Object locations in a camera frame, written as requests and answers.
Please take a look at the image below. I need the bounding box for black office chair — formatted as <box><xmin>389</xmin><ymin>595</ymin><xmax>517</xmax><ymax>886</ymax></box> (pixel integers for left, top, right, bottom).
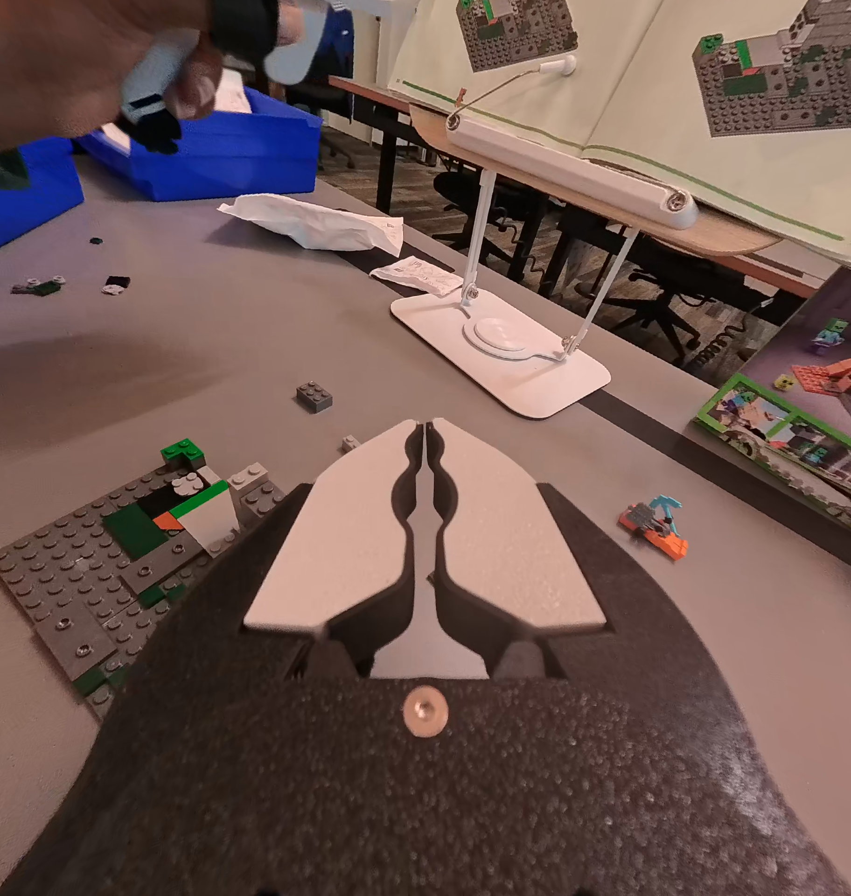
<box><xmin>431</xmin><ymin>168</ymin><xmax>561</xmax><ymax>277</ymax></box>
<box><xmin>592</xmin><ymin>234</ymin><xmax>710</xmax><ymax>368</ymax></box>

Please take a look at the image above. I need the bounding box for numbered white paper bag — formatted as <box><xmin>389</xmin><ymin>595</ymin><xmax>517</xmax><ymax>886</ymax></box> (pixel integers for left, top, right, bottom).
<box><xmin>216</xmin><ymin>193</ymin><xmax>405</xmax><ymax>258</ymax></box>

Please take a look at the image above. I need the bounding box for orange brick figure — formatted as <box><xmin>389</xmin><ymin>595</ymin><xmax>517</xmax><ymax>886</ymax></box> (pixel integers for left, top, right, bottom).
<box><xmin>616</xmin><ymin>494</ymin><xmax>691</xmax><ymax>562</ymax></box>

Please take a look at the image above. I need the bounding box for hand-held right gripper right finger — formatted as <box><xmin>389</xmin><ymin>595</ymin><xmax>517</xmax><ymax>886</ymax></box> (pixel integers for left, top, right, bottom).
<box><xmin>425</xmin><ymin>418</ymin><xmax>608</xmax><ymax>638</ymax></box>

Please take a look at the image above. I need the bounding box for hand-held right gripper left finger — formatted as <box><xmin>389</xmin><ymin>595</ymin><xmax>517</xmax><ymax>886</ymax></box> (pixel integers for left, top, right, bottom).
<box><xmin>244</xmin><ymin>419</ymin><xmax>425</xmax><ymax>641</ymax></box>

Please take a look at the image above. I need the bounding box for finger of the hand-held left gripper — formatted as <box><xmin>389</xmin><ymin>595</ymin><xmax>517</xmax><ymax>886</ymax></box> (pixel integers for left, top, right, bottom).
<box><xmin>325</xmin><ymin>0</ymin><xmax>417</xmax><ymax>18</ymax></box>

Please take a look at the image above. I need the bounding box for white wooden book stand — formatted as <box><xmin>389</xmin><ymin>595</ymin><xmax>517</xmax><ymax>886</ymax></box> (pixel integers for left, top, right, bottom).
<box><xmin>389</xmin><ymin>55</ymin><xmax>785</xmax><ymax>422</ymax></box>

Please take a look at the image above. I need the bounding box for white printed paper sheet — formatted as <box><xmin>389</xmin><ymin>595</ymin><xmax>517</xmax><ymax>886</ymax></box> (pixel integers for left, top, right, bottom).
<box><xmin>368</xmin><ymin>256</ymin><xmax>464</xmax><ymax>300</ymax></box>

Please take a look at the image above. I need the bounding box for blue plastic bin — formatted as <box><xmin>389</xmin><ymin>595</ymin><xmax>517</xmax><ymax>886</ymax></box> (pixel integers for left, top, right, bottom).
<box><xmin>74</xmin><ymin>84</ymin><xmax>324</xmax><ymax>204</ymax></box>
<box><xmin>0</xmin><ymin>136</ymin><xmax>85</xmax><ymax>261</ymax></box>

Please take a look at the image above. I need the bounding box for person's left hand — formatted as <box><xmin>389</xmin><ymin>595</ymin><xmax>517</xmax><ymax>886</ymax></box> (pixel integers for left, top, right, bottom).
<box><xmin>0</xmin><ymin>0</ymin><xmax>305</xmax><ymax>156</ymax></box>

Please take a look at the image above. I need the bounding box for grey table with brown edge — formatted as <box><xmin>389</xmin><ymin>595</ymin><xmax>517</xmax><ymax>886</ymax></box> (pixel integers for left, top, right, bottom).
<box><xmin>328</xmin><ymin>76</ymin><xmax>827</xmax><ymax>301</ymax></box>

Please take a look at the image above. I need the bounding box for green toy set box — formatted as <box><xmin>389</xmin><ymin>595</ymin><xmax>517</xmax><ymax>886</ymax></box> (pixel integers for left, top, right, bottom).
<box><xmin>691</xmin><ymin>258</ymin><xmax>851</xmax><ymax>541</ymax></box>

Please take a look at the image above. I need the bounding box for building instruction booklet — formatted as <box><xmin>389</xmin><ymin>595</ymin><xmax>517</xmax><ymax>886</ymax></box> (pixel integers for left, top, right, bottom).
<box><xmin>385</xmin><ymin>0</ymin><xmax>851</xmax><ymax>272</ymax></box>

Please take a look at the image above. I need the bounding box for grey brick model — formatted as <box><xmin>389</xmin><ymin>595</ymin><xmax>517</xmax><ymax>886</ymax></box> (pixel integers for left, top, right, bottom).
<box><xmin>0</xmin><ymin>437</ymin><xmax>288</xmax><ymax>723</ymax></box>

